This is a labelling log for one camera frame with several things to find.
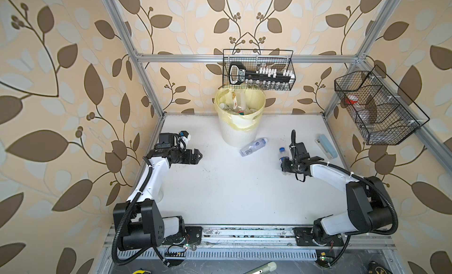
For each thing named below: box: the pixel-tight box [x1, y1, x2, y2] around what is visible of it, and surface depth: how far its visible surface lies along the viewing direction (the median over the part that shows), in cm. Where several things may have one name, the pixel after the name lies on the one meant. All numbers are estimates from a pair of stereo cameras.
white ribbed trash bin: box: [220, 114, 259, 147], surface depth 88 cm
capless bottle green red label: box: [237, 89, 247, 116], surface depth 99 cm
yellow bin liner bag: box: [214, 87, 267, 132], surface depth 93 cm
